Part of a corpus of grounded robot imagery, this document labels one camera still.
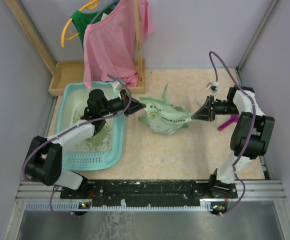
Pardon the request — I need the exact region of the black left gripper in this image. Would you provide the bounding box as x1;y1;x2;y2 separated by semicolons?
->
100;89;146;117

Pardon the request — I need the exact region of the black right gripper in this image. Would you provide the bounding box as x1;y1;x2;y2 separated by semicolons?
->
192;95;240;122

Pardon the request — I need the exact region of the green cat litter bag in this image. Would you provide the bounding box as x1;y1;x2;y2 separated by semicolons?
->
139;85;193;135

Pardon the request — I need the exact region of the magenta litter scoop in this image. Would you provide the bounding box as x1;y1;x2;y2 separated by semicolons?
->
218;115;239;131

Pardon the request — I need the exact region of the grey plastic bag clip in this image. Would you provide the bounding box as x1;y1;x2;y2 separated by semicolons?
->
197;101;204;107

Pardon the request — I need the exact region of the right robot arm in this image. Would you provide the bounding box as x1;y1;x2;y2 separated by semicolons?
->
191;85;275;198

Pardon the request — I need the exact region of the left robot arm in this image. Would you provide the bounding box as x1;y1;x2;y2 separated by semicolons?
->
22;89;146;199

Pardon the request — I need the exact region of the green litter pellet pile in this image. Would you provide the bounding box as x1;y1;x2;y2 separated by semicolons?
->
72;119;113;153

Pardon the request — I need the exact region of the teal plastic litter box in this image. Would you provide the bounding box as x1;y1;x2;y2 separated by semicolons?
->
55;83;125;171

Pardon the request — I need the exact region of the pink t-shirt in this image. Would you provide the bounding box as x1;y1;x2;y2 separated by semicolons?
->
82;0;155;90

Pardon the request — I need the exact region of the wooden clothes rack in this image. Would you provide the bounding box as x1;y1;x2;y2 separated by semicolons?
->
5;0;146;97

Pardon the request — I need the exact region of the green shirt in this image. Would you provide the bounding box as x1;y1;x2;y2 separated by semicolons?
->
69;6;115;49

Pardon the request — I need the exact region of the blue grey clothes hanger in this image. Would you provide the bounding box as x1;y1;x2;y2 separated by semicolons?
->
89;0;120;25

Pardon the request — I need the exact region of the yellow clothes hanger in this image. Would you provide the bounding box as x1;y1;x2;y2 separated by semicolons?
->
61;0;99;48

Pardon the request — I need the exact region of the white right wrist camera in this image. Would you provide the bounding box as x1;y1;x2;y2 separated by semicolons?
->
206;81;219;96

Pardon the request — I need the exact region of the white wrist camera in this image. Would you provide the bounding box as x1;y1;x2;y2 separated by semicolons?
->
206;81;219;96
112;80;124;95

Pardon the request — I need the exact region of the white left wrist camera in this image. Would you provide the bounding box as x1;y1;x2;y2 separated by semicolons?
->
112;80;124;95

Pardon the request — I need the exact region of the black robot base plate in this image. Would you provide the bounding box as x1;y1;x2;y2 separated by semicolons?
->
60;179;238;207

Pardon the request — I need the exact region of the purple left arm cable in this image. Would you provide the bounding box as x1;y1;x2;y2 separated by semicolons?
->
21;73;133;218

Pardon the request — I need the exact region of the grey slotted cable duct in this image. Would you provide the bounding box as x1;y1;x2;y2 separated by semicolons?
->
24;199;228;213

